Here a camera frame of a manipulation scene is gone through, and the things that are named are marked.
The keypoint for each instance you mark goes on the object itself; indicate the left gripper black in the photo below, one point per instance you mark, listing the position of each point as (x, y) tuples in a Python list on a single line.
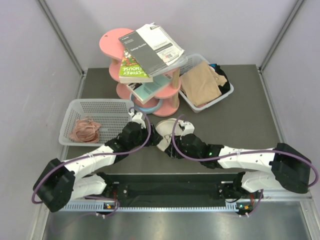
[(154, 139)]

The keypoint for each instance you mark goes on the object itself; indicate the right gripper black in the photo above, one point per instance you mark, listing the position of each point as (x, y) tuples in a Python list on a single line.
[(171, 151)]

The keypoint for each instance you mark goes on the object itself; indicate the white mesh laundry bag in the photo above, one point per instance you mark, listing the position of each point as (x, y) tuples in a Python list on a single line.
[(165, 129)]

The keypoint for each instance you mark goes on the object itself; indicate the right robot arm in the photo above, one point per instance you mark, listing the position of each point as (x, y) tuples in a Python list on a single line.
[(281, 167)]

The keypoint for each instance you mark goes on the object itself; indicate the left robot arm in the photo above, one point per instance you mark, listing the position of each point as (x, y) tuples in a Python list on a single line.
[(63, 181)]

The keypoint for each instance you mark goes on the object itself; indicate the pink lace bra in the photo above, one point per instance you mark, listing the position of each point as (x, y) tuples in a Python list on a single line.
[(85, 130)]

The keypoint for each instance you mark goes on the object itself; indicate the teal paperback book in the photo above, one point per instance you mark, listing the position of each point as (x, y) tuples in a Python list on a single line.
[(147, 90)]

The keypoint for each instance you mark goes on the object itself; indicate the white perforated plastic basket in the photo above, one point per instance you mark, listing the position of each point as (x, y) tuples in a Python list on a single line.
[(111, 114)]

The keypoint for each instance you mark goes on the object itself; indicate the beige folded garment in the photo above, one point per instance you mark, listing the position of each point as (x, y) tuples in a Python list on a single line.
[(199, 84)]

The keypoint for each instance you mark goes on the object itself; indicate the green storey house book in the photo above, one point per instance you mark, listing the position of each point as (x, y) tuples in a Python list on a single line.
[(130, 71)]

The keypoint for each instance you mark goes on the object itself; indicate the black garment in basket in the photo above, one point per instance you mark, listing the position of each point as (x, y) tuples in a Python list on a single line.
[(223, 82)]

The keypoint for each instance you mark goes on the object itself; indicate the grey setup guide booklet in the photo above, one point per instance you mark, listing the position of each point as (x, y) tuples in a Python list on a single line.
[(153, 49)]

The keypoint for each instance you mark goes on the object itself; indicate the pink tiered wooden shelf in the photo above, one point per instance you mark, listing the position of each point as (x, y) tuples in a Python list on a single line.
[(165, 103)]

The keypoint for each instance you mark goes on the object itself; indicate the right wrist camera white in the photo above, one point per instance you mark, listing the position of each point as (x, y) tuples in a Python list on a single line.
[(184, 128)]

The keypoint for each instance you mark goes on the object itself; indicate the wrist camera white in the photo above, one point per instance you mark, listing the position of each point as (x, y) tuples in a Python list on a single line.
[(184, 128), (138, 118)]

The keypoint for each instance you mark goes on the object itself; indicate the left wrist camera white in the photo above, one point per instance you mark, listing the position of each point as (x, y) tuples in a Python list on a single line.
[(138, 118)]

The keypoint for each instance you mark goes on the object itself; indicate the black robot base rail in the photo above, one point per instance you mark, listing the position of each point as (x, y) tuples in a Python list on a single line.
[(171, 189)]

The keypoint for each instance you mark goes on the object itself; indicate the white slotted cable duct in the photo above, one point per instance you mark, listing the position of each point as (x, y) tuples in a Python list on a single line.
[(108, 206)]

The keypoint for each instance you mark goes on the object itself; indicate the aluminium frame post left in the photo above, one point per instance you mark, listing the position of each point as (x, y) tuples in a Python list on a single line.
[(60, 35)]

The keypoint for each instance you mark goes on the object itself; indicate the aluminium frame post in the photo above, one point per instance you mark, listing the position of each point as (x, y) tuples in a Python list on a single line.
[(60, 35), (281, 34)]

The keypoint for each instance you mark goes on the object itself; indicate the aluminium frame post right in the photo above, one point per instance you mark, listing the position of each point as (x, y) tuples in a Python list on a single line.
[(281, 34)]

